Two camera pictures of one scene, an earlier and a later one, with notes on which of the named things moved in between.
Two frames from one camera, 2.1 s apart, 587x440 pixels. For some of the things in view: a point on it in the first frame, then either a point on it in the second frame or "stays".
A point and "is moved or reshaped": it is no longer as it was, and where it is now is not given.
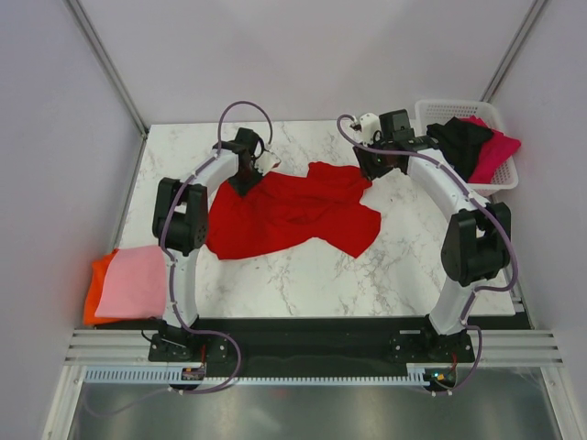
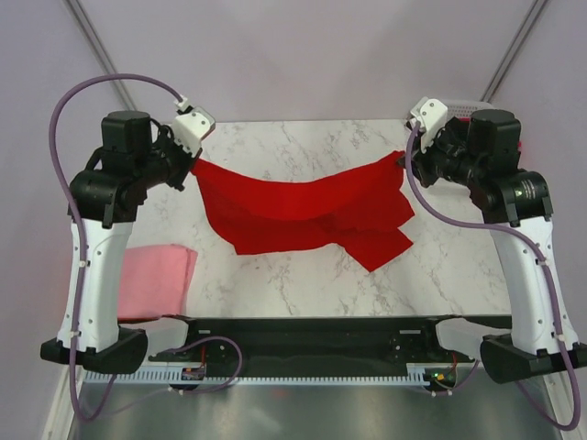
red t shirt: (288, 211) is moved or reshaped
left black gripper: (243, 190) → (166, 137)
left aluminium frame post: (108, 65) stays
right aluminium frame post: (517, 40) stays
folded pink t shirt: (135, 284) stays
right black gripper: (369, 170) → (421, 160)
